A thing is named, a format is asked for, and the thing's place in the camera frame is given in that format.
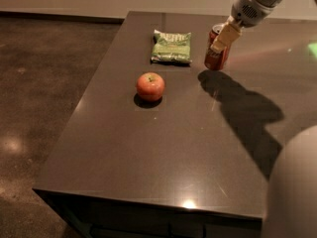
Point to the red apple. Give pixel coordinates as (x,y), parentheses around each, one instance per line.
(150,86)

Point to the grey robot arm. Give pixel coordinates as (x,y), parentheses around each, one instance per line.
(291,201)

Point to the red coke can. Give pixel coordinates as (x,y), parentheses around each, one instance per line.
(215,61)

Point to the dark cabinet under counter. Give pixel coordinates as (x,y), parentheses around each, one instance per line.
(97,217)

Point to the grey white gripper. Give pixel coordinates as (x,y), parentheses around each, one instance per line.
(248,12)

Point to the green jalapeno chip bag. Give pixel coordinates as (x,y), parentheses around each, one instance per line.
(171,47)

